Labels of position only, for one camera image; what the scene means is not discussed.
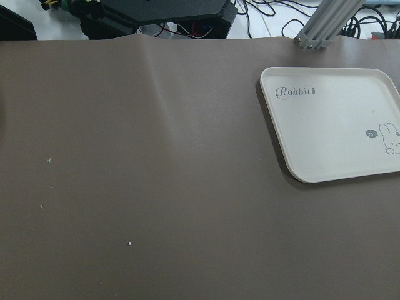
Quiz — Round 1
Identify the white rabbit tray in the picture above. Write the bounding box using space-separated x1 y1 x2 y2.
260 67 399 183

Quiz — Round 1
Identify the aluminium frame post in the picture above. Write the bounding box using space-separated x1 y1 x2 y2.
294 0 365 50

